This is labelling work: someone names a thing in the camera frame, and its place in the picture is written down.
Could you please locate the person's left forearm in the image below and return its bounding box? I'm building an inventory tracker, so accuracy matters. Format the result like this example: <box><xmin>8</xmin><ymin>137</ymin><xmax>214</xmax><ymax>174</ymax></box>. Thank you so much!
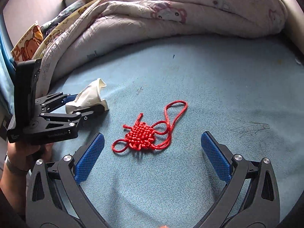
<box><xmin>0</xmin><ymin>166</ymin><xmax>34</xmax><ymax>211</ymax></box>

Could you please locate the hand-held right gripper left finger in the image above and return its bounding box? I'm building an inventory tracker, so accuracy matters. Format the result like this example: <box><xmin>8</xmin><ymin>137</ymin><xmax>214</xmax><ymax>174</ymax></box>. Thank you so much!
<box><xmin>26</xmin><ymin>133</ymin><xmax>112</xmax><ymax>228</ymax></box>

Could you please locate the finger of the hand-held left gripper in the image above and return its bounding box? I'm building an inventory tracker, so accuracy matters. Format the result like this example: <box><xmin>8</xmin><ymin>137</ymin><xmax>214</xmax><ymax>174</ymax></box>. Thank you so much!
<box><xmin>35</xmin><ymin>92</ymin><xmax>78</xmax><ymax>111</ymax></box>
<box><xmin>36</xmin><ymin>105</ymin><xmax>106</xmax><ymax>131</ymax></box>

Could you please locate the white paper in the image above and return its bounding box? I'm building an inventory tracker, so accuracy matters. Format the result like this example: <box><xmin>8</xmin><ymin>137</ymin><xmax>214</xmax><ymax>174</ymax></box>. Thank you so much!
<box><xmin>65</xmin><ymin>78</ymin><xmax>109</xmax><ymax>114</ymax></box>

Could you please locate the cartoon bear pillow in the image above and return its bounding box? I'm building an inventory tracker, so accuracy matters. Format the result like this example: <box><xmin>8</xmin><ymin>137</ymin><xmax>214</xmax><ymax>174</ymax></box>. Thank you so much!
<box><xmin>11</xmin><ymin>20</ymin><xmax>44</xmax><ymax>63</ymax></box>

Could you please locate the red knot ornament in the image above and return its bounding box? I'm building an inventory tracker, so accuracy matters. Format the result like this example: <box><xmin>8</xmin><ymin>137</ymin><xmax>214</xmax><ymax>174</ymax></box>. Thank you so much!
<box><xmin>112</xmin><ymin>100</ymin><xmax>188</xmax><ymax>154</ymax></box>

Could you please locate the cartoon print quilt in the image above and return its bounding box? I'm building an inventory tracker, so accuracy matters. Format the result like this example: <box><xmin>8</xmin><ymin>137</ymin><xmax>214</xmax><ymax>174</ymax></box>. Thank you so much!
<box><xmin>36</xmin><ymin>0</ymin><xmax>288</xmax><ymax>86</ymax></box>

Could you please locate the grey wristband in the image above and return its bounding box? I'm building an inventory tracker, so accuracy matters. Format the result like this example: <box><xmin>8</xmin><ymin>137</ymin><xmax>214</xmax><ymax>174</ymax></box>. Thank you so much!
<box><xmin>5</xmin><ymin>153</ymin><xmax>30</xmax><ymax>175</ymax></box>

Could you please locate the person's left hand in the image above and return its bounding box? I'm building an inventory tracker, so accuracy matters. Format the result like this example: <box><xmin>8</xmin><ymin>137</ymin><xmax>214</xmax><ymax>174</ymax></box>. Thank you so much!
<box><xmin>7</xmin><ymin>142</ymin><xmax>54</xmax><ymax>165</ymax></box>

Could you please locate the dark clothing pile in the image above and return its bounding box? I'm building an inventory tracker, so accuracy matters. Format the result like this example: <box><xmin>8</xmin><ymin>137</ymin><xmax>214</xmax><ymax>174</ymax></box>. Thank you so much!
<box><xmin>40</xmin><ymin>0</ymin><xmax>86</xmax><ymax>32</ymax></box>

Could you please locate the blue pleated curtain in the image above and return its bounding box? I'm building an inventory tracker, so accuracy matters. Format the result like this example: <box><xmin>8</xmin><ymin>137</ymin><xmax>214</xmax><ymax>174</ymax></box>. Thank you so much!
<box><xmin>0</xmin><ymin>32</ymin><xmax>15</xmax><ymax>114</ymax></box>

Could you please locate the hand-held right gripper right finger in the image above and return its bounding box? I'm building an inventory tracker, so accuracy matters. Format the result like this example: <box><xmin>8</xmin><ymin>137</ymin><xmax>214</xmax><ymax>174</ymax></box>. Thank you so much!
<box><xmin>197</xmin><ymin>131</ymin><xmax>281</xmax><ymax>228</ymax></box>

